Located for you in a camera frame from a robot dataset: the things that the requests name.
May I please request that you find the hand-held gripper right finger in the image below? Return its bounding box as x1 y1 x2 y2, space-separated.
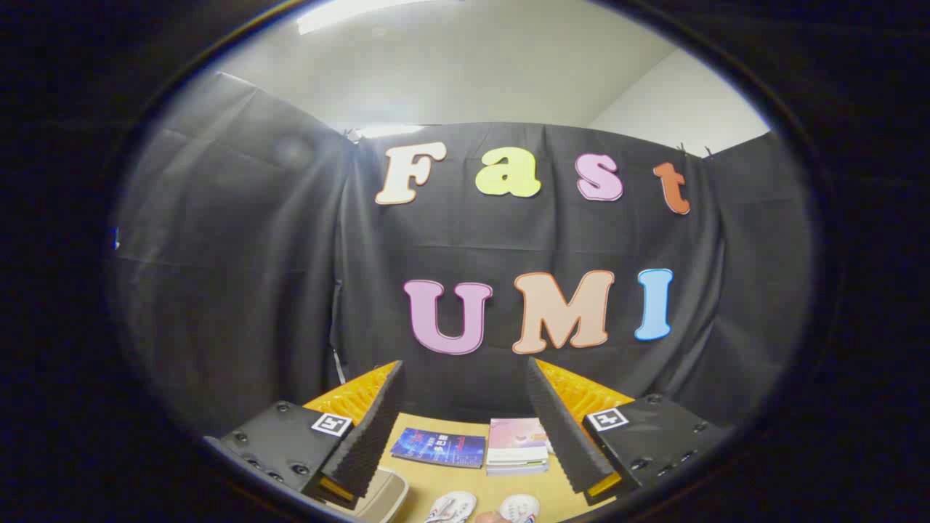
526 356 731 507

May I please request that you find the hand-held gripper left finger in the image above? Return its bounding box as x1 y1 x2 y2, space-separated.
206 360 406 509

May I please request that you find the beige fabric storage box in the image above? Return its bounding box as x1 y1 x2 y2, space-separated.
349 467 409 523

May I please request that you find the white sneaker shoe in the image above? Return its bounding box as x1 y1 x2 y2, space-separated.
425 491 478 523
499 494 541 523

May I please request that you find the stack of pink white books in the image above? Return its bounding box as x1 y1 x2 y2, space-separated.
485 417 551 477

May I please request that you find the blue book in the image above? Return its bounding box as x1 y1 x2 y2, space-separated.
390 427 486 469

